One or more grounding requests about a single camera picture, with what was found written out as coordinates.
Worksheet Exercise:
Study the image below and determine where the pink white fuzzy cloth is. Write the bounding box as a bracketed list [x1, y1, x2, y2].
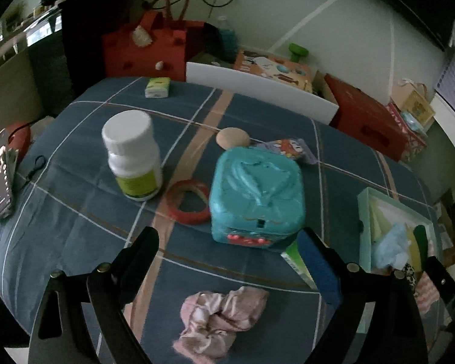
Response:
[415, 272, 440, 315]

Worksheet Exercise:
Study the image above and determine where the yellow green scrub sponge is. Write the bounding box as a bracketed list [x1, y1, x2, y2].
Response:
[406, 225, 429, 273]

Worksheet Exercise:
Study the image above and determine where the light blue cloth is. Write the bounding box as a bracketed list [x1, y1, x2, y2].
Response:
[372, 224, 409, 270]

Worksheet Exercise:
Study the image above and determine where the yellow green cloth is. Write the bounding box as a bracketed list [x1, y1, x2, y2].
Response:
[369, 205, 392, 242]

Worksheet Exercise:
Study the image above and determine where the green tissue pack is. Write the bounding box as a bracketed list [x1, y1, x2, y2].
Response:
[281, 241, 318, 291]
[144, 77, 171, 99]

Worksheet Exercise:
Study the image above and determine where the pink beige cloth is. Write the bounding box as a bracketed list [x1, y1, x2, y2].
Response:
[172, 286, 269, 363]

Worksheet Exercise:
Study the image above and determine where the purple snack packet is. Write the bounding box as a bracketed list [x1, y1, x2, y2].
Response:
[255, 138, 318, 165]

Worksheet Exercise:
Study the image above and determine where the leopard print scrunchie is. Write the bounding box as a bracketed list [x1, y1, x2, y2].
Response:
[403, 263, 417, 293]

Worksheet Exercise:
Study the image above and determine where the shallow teal cardboard tray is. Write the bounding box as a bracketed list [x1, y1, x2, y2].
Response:
[356, 187, 441, 335]

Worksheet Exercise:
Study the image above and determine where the patterned gift box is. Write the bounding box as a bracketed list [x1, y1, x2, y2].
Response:
[386, 101, 426, 163]

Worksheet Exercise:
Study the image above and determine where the white curved desk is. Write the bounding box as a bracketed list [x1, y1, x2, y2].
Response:
[430, 92, 455, 198]

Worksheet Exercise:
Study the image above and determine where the white green pill bottle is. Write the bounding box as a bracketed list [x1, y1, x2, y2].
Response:
[102, 110, 163, 201]

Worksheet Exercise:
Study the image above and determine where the teal square toy box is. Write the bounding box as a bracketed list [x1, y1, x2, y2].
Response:
[209, 147, 306, 248]

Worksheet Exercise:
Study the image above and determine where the red cardboard box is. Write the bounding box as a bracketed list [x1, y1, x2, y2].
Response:
[324, 74, 408, 162]

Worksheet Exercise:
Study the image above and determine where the beige gift bag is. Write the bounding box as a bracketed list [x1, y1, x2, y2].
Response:
[390, 78, 435, 126]

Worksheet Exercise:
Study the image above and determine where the blue plaid table cloth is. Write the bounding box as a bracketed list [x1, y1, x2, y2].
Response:
[0, 78, 436, 363]

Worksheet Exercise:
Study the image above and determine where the white foam board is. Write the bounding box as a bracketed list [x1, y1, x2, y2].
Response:
[186, 62, 339, 125]

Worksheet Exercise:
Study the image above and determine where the beige makeup sponge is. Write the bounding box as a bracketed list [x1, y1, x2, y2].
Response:
[216, 127, 251, 150]

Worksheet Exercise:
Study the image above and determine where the orange toy box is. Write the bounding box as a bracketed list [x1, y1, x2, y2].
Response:
[232, 50, 312, 93]

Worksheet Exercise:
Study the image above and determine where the red handbag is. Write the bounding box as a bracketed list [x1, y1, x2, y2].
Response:
[103, 0, 204, 81]

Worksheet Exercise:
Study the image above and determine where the red tape ring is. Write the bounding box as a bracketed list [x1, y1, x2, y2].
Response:
[164, 178, 213, 225]

